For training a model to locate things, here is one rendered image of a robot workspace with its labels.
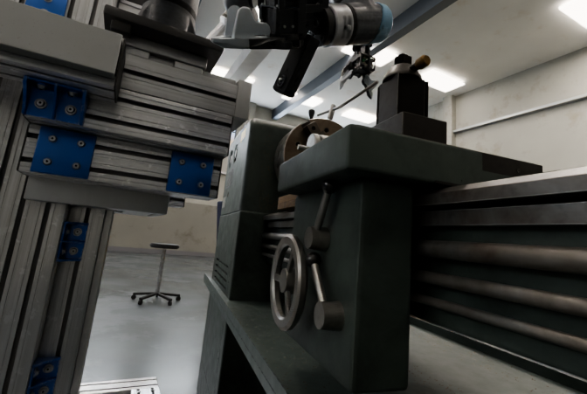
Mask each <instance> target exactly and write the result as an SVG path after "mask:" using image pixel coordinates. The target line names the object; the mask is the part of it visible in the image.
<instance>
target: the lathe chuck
mask: <svg viewBox="0 0 587 394"><path fill-rule="evenodd" d="M307 121H309V122H310V123H312V122H314V121H315V122H316V123H317V125H318V127H319V129H320V131H324V133H325V135H326V136H330V135H332V134H333V133H335V132H336V131H338V130H340V129H341V128H343V126H341V125H340V124H338V123H336V122H334V121H331V120H328V119H323V118H314V119H310V120H307ZM307 121H306V122H307ZM306 122H303V123H301V124H299V125H298V126H296V127H295V128H294V129H292V130H291V131H290V132H289V133H288V134H287V135H286V136H285V137H284V138H283V140H282V141H281V143H280V146H279V148H278V152H277V159H276V163H277V170H278V173H279V174H280V165H281V164H282V163H284V162H286V161H288V160H289V159H291V158H293V157H295V156H297V155H298V154H299V153H301V152H303V151H304V150H299V149H297V146H298V144H299V145H303V146H307V140H308V138H307V135H306V133H305V131H304V129H303V128H302V126H301V125H302V124H304V123H306Z"/></svg>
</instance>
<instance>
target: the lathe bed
mask: <svg viewBox="0 0 587 394"><path fill-rule="evenodd" d="M263 220H266V221H271V222H267V223H265V224H264V230H263V231H264V232H263V234H262V237H263V240H264V241H265V240H266V241H265V243H266V244H265V243H263V241H262V243H263V245H261V248H262V247H263V248H262V250H263V252H262V253H260V255H261V258H262V259H266V257H267V260H266V261H267V263H270V264H272V263H273V257H274V254H275V251H276V248H277V246H278V244H279V242H280V241H281V240H282V239H283V238H284V237H285V236H286V235H287V234H291V235H293V227H294V211H283V212H277V213H272V214H268V215H265V216H264V217H263ZM266 224H267V225H266ZM265 225H266V226H265ZM265 227H266V228H265ZM269 227H270V232H269ZM267 229H268V230H267ZM268 239H269V243H268V244H267V242H268ZM264 248H265V251H266V250H267V249H268V252H267V253H266V252H265V251H264ZM262 255H263V256H262ZM263 257H264V258H263ZM410 315H412V316H415V317H417V318H420V319H422V320H425V321H428V322H431V323H434V324H437V325H439V326H441V327H444V328H448V329H450V330H453V331H455V332H458V333H461V334H463V335H467V336H470V337H472V338H474V339H477V340H480V341H482V342H486V343H489V344H491V345H494V346H496V347H498V348H501V349H505V350H507V351H510V352H513V353H515V354H517V355H520V356H524V357H527V358H529V359H532V360H534V361H537V362H539V363H543V364H546V365H548V366H550V367H553V368H556V369H559V370H562V371H565V372H568V373H570V374H572V375H575V376H577V377H581V378H584V379H586V380H587V166H586V167H581V168H574V169H564V170H558V171H551V172H546V173H540V174H534V175H528V176H517V177H511V178H505V179H499V180H493V181H487V182H481V183H470V184H464V185H458V186H452V187H446V188H440V189H435V190H423V191H418V192H413V205H412V238H411V304H410Z"/></svg>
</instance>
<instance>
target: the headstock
mask: <svg viewBox="0 0 587 394"><path fill-rule="evenodd" d="M294 128H295V127H294V126H290V125H286V124H281V123H277V122H272V121H265V120H261V119H256V118H253V119H251V120H250V121H249V122H248V123H247V124H246V125H245V127H244V128H243V129H242V130H241V132H240V134H239V135H238V137H237V138H235V140H234V141H233V143H232V144H231V146H230V151H229V157H228V164H227V171H226V178H225V184H224V196H223V203H222V210H221V216H223V215H226V214H230V213H233V212H236V211H253V212H261V213H268V214H272V213H277V212H283V210H276V209H277V207H278V201H279V197H283V196H286V195H289V194H286V193H279V192H278V182H279V181H278V179H277V177H276V174H275V170H274V155H275V151H276V148H277V147H278V145H279V143H280V141H281V140H282V138H283V137H284V136H285V135H286V134H288V133H289V132H290V131H291V130H292V129H294ZM269 135H270V136H269ZM271 138H272V139H271ZM265 139H266V140H265ZM237 144H238V146H236V145H237ZM267 144H268V145H267ZM271 144H272V145H271ZM268 146H269V148H268ZM271 146H272V147H271ZM269 149H270V150H269ZM269 158H270V160H269ZM266 159H267V160H266ZM262 165H263V166H262ZM268 166H270V167H268ZM268 169H269V170H270V171H271V172H270V171H269V170H268ZM268 178H269V179H268ZM263 181H264V182H263ZM269 184H270V185H269ZM262 193H263V194H262ZM268 194H269V195H268ZM263 195H264V196H263ZM264 198H265V199H264ZM268 198H269V199H268ZM268 200H269V201H268ZM271 200H272V201H271ZM276 202H277V203H276ZM274 203H275V204H274ZM267 205H268V207H267ZM259 206H260V207H261V209H260V207H259ZM271 206H273V207H271ZM275 206H276V207H275ZM266 207H267V208H266ZM270 208H271V209H270ZM274 208H275V209H274ZM268 209H269V210H268Z"/></svg>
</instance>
